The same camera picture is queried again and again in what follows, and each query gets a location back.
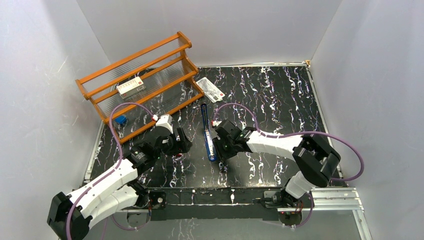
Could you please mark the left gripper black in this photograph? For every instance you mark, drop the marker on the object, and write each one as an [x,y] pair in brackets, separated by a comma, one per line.
[182,142]

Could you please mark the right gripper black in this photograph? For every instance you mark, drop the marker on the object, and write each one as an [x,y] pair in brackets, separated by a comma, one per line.
[222,155]

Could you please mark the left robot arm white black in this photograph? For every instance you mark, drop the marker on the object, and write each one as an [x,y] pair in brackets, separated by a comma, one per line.
[72,215]

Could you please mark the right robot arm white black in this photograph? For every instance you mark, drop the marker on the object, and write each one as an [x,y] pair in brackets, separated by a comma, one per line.
[316,159]

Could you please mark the white printed paper packet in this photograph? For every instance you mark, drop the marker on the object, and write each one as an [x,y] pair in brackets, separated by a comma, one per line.
[210,90]

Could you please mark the small blue object under shelf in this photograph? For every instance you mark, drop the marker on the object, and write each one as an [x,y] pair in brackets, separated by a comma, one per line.
[121,120]

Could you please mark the orange wooden shelf rack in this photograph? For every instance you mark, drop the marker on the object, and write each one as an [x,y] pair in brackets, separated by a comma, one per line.
[169,78]

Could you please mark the white box on shelf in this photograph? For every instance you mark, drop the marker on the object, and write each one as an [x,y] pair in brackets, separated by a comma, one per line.
[130,87]

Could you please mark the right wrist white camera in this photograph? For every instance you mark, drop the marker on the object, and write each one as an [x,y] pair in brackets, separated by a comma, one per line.
[215,123]

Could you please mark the wrist white camera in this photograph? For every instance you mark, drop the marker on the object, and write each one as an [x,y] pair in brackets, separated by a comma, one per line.
[165,121]
[215,123]

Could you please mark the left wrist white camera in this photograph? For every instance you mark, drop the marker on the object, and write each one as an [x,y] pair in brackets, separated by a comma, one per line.
[165,121]

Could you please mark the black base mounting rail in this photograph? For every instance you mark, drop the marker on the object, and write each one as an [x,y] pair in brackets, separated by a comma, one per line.
[222,203]

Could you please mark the aluminium frame rail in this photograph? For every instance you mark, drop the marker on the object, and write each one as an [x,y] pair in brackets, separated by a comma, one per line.
[336,198]

